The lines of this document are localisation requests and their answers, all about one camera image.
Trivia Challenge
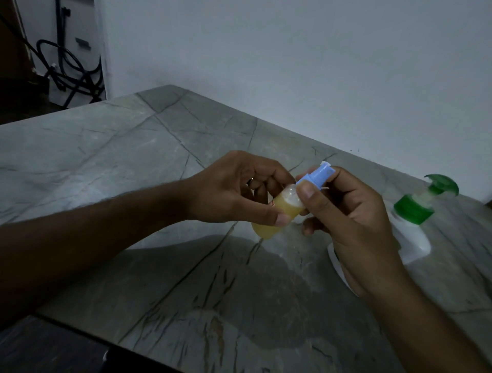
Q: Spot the person's left hand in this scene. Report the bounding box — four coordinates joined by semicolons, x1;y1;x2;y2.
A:
183;150;297;227

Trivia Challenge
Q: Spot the large white bottle green pump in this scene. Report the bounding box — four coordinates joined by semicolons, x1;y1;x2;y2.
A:
326;173;460;297

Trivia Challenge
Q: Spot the blue spray cap with tube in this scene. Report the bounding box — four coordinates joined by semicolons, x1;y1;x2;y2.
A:
296;161;336;192

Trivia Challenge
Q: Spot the person's right hand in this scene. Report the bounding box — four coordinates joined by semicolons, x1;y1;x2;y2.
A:
295;165;409;301

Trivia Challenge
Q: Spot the small clear bottle red label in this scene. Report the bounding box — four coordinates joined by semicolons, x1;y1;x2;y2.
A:
252;183;307;240

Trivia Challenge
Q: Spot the person's left forearm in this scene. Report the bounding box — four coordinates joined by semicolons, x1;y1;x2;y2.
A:
0;178;193;327

